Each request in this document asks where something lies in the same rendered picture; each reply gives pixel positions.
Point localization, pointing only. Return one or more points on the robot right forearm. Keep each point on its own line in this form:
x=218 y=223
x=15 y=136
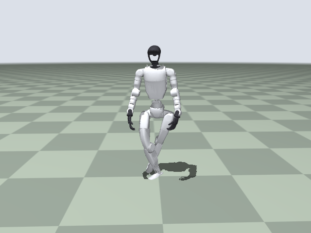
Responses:
x=132 y=103

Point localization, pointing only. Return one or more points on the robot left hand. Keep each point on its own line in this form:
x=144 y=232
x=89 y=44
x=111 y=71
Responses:
x=175 y=121

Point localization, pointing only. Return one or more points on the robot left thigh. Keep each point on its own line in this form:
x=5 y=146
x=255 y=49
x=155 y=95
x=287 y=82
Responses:
x=168 y=118

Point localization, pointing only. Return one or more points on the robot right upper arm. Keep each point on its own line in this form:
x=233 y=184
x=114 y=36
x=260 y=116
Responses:
x=137 y=82

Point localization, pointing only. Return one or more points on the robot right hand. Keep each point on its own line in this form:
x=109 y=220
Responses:
x=129 y=119

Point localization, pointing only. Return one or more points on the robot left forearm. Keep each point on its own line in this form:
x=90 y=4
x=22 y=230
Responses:
x=177 y=105

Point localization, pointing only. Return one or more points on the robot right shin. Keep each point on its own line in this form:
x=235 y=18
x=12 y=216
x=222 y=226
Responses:
x=153 y=160

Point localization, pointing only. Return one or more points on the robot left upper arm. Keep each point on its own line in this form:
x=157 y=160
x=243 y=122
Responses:
x=173 y=81

